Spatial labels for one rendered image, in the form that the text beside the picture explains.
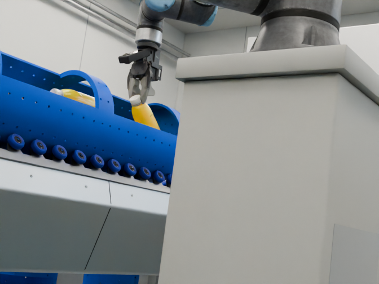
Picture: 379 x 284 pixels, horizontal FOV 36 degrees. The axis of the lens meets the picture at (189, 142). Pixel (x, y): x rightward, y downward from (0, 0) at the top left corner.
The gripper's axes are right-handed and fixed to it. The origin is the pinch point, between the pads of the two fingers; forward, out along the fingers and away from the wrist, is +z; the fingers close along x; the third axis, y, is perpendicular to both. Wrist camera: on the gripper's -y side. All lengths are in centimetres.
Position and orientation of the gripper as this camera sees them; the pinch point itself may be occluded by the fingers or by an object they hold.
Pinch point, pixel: (136, 100)
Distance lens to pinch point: 195.8
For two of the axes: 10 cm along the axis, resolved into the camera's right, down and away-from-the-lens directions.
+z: -1.1, 9.8, -1.7
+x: -8.1, 0.1, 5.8
